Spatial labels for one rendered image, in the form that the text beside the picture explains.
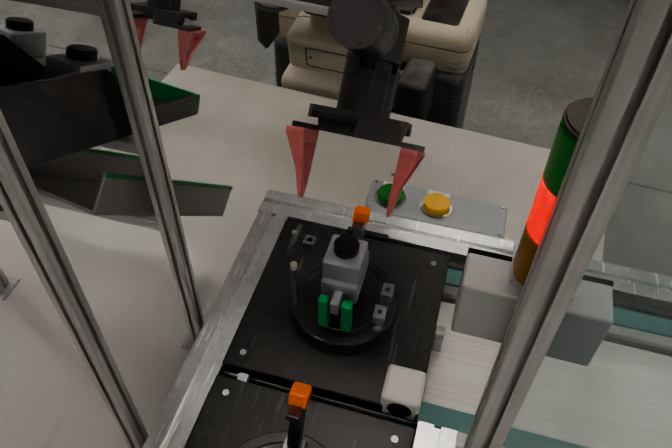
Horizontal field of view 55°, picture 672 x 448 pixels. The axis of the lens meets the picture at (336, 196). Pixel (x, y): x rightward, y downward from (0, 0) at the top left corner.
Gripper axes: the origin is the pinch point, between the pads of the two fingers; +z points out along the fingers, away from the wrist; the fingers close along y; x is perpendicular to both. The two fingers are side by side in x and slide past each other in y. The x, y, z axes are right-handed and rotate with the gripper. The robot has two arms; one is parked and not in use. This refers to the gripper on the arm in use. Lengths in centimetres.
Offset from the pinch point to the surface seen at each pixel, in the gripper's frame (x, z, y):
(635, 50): -33.3, -13.6, 18.5
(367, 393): 5.4, 22.2, 6.2
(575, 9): 278, -89, 46
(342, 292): 6.3, 11.5, 0.8
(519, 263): -16.3, 0.3, 17.2
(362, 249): 6.3, 6.0, 2.1
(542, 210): -20.8, -4.3, 17.4
